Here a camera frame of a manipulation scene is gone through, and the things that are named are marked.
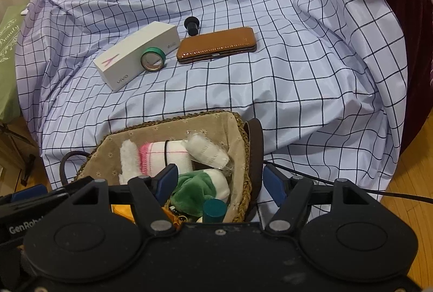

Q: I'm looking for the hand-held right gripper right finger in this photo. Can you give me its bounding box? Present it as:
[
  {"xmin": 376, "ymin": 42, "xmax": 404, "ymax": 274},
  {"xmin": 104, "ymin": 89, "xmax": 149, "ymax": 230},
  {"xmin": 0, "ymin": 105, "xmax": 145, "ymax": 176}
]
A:
[{"xmin": 263, "ymin": 164, "xmax": 369, "ymax": 233}]

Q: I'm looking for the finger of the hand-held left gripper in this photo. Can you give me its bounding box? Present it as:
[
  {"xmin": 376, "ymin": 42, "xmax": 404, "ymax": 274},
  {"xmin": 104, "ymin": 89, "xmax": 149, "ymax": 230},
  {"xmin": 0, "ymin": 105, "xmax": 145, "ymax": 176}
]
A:
[{"xmin": 10, "ymin": 177, "xmax": 94, "ymax": 203}]

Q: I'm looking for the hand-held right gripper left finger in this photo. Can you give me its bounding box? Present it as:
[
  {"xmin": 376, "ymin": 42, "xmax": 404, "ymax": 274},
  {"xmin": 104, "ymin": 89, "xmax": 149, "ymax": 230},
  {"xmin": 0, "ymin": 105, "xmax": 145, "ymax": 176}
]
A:
[{"xmin": 73, "ymin": 163, "xmax": 179, "ymax": 234}]

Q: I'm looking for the green and white plush toy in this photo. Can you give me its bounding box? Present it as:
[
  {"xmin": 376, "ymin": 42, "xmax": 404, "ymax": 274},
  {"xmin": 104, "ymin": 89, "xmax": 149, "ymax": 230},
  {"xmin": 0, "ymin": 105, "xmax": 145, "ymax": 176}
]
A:
[{"xmin": 169, "ymin": 168, "xmax": 231, "ymax": 222}]

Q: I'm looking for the pink and white cloth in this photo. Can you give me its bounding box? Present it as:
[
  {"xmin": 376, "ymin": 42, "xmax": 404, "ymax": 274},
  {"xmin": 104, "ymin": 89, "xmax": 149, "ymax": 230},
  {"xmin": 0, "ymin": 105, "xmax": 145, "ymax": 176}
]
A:
[{"xmin": 138, "ymin": 140, "xmax": 193, "ymax": 177}]

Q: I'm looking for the white plush bear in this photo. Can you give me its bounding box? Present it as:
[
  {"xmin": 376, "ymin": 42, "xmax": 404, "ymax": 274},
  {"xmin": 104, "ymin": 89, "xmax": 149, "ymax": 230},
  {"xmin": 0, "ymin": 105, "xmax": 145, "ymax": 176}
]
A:
[{"xmin": 119, "ymin": 140, "xmax": 143, "ymax": 185}]

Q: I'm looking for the white bandage roll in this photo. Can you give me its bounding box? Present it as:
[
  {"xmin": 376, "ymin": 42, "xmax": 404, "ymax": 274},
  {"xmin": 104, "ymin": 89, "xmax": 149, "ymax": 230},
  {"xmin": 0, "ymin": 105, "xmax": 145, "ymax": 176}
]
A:
[{"xmin": 183, "ymin": 131, "xmax": 234, "ymax": 173}]

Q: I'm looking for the orange drawstring pouch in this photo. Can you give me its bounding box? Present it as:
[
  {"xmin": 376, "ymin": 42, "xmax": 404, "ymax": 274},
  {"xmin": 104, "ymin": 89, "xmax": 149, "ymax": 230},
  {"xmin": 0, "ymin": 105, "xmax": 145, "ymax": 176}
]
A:
[{"xmin": 111, "ymin": 204, "xmax": 180, "ymax": 224}]

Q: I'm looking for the teal cylinder with beige egg tip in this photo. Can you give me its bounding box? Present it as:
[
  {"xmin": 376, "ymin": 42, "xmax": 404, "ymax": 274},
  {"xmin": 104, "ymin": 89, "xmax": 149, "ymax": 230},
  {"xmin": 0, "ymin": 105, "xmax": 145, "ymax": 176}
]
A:
[{"xmin": 196, "ymin": 198, "xmax": 228, "ymax": 224}]

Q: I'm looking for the woven basket with fabric lining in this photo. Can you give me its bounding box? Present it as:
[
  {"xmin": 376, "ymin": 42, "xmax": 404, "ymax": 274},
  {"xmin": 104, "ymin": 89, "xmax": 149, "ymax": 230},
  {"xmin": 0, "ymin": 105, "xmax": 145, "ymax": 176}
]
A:
[{"xmin": 59, "ymin": 111, "xmax": 265, "ymax": 225}]

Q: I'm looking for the black folding stand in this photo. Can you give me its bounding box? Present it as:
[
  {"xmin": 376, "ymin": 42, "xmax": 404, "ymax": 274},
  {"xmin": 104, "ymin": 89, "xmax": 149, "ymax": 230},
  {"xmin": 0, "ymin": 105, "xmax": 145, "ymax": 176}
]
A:
[{"xmin": 0, "ymin": 124, "xmax": 38, "ymax": 186}]

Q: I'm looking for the white checked cloth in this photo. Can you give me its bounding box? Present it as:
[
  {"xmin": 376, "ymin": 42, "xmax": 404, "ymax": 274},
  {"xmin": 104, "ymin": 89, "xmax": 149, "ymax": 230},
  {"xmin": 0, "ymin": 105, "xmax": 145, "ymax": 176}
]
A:
[{"xmin": 15, "ymin": 0, "xmax": 412, "ymax": 211}]

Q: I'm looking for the green printed pillow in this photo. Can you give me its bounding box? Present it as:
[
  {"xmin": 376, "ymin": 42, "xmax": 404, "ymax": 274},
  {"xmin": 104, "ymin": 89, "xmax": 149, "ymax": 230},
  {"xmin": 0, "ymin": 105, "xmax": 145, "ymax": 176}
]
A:
[{"xmin": 0, "ymin": 4, "xmax": 32, "ymax": 123}]

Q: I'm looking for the green tape roll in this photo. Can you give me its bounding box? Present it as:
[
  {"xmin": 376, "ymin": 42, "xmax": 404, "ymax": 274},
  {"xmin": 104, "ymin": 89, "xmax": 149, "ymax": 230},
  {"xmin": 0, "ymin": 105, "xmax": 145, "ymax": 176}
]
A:
[{"xmin": 140, "ymin": 46, "xmax": 167, "ymax": 72}]

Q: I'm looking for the white cardboard box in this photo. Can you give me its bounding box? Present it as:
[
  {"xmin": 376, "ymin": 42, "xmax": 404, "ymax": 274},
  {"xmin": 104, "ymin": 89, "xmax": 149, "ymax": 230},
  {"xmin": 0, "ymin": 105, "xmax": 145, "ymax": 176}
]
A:
[{"xmin": 94, "ymin": 21, "xmax": 180, "ymax": 92}]

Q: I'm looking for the brown leather case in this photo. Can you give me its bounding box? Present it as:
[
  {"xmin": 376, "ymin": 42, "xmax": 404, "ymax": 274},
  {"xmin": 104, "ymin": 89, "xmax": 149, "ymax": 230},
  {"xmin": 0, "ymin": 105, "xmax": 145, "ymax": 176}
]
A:
[{"xmin": 177, "ymin": 26, "xmax": 257, "ymax": 65}]

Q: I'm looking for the black mushroom-shaped knob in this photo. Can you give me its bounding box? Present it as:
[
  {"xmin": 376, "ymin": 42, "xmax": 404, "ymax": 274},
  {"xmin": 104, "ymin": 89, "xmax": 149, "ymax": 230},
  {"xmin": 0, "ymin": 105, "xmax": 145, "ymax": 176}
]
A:
[{"xmin": 184, "ymin": 17, "xmax": 201, "ymax": 37}]

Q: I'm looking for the dark red cloth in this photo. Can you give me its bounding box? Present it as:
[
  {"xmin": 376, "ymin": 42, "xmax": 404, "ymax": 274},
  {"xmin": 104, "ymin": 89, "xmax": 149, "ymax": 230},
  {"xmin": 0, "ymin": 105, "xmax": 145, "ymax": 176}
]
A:
[{"xmin": 359, "ymin": 0, "xmax": 433, "ymax": 152}]

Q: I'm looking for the black cable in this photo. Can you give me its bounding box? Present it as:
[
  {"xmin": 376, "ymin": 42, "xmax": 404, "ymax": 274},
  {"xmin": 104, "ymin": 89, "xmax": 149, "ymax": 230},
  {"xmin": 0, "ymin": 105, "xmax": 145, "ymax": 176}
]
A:
[{"xmin": 264, "ymin": 160, "xmax": 433, "ymax": 203}]

